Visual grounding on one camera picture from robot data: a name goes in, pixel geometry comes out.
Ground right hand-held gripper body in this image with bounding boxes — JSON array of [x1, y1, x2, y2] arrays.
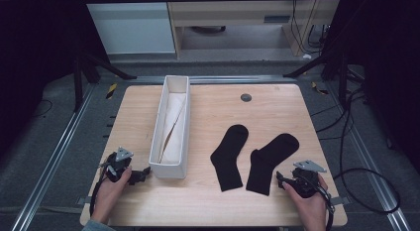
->
[[289, 160, 328, 199]]

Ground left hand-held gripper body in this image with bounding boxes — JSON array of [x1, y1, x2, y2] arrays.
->
[[99, 146, 135, 183]]

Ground black sock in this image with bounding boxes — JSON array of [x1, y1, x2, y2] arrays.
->
[[209, 124, 250, 193], [245, 133, 301, 196]]

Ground long white storage box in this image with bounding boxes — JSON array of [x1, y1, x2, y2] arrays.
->
[[148, 74, 192, 180]]

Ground person's right hand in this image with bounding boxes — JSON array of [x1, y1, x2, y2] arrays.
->
[[281, 173, 330, 231]]

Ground person's left hand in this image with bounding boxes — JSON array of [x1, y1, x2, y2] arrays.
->
[[90, 166, 133, 224]]

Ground yellow black floor tape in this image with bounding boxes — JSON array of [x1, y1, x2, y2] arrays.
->
[[105, 82, 119, 100], [310, 80, 330, 96]]

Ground black metal stand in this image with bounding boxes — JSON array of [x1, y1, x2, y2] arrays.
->
[[282, 47, 367, 110], [72, 47, 138, 113]]

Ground white cabinet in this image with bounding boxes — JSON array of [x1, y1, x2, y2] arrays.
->
[[85, 1, 176, 56]]

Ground dark object under desk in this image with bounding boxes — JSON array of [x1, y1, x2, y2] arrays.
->
[[190, 25, 228, 35]]

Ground light wooden desk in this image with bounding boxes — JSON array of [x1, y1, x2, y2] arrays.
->
[[166, 0, 341, 58]]

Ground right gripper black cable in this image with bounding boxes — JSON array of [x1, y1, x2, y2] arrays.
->
[[306, 175, 335, 231]]

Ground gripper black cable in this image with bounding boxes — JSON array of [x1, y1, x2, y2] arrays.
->
[[89, 163, 112, 219], [306, 175, 335, 231]]

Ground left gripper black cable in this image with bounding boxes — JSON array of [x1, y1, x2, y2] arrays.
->
[[89, 163, 112, 219]]

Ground looped black floor cable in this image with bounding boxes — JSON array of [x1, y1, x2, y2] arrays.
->
[[309, 86, 402, 215]]

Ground metal floor rail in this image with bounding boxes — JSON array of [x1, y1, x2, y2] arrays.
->
[[10, 82, 97, 231], [325, 81, 413, 231], [128, 74, 298, 85]]

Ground thin black floor cable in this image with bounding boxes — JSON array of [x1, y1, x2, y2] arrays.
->
[[30, 98, 54, 119]]

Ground hanging black desk cables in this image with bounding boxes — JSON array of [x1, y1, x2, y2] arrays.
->
[[289, 0, 331, 56]]

